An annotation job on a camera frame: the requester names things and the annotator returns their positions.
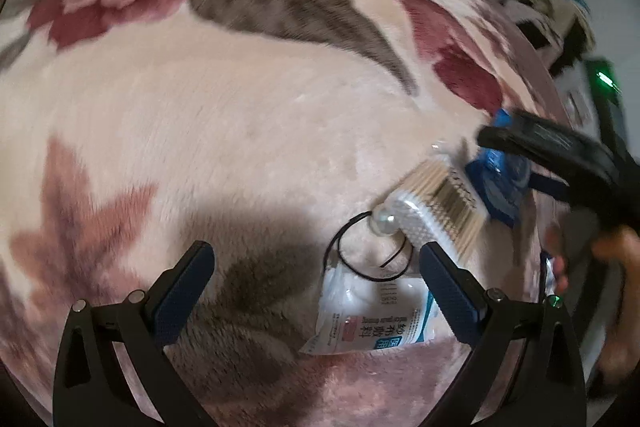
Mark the person's right hand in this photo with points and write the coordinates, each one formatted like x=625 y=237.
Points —
x=620 y=287

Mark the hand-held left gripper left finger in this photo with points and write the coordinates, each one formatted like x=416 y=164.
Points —
x=182 y=287

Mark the floral plush blanket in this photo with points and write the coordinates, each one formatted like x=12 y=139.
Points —
x=200 y=132

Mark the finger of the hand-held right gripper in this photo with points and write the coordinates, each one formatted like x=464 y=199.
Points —
x=550 y=186
x=545 y=144

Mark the cotton swab pack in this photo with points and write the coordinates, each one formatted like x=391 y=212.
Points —
x=430 y=197

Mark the white gauze packet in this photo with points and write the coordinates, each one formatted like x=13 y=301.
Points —
x=365 y=307

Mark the blue wet wipes pack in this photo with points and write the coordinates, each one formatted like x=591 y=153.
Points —
x=495 y=189

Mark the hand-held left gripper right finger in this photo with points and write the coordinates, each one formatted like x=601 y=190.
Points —
x=450 y=292

